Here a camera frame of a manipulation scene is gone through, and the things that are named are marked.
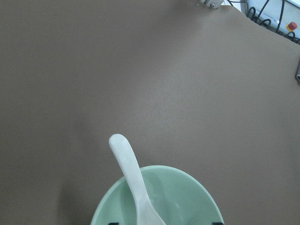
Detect white ceramic spoon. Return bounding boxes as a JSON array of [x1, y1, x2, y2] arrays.
[[109, 134, 165, 225]]

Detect green bowl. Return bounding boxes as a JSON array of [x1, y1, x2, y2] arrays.
[[91, 165, 225, 225]]

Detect red emergency stop button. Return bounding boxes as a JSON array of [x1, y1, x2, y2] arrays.
[[287, 22, 298, 31]]

